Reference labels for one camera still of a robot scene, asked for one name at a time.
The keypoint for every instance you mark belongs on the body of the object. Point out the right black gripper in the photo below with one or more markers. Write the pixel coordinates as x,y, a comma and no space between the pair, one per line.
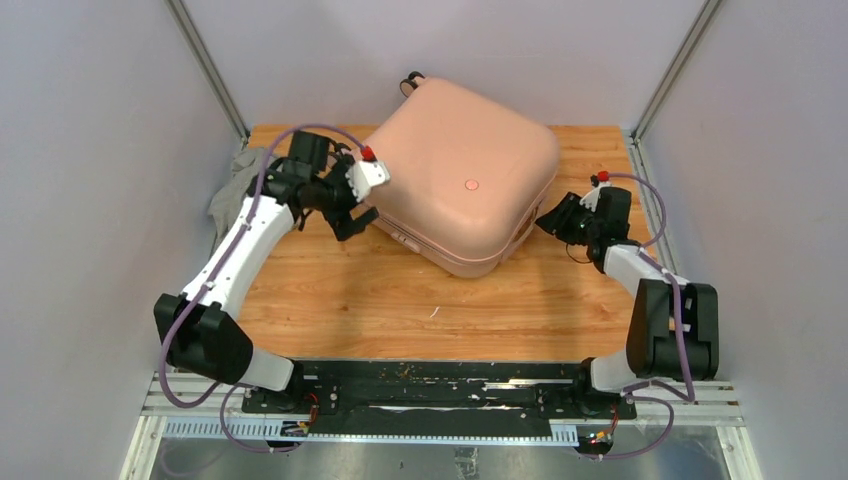
557,220

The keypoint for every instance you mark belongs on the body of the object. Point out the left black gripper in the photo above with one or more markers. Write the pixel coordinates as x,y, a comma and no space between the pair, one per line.
358,224

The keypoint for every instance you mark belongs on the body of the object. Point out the pink suitcase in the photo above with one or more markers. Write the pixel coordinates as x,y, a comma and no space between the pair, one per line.
468,175

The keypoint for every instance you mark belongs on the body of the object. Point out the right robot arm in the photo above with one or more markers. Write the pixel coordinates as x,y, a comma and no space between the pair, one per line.
673,338

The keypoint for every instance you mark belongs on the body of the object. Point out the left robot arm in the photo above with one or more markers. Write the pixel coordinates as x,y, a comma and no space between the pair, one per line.
198,327

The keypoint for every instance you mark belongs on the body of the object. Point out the grey cloth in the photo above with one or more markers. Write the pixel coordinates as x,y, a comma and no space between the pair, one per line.
226,203

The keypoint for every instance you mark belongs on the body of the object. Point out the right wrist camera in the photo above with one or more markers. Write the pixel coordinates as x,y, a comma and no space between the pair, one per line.
591,198

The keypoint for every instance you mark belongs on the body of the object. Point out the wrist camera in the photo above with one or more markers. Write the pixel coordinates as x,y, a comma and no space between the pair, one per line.
591,198
364,176

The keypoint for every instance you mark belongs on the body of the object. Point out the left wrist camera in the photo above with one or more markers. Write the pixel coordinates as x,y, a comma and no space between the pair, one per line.
364,176

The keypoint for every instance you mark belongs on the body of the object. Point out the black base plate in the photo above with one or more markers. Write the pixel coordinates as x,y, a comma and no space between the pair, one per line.
441,398

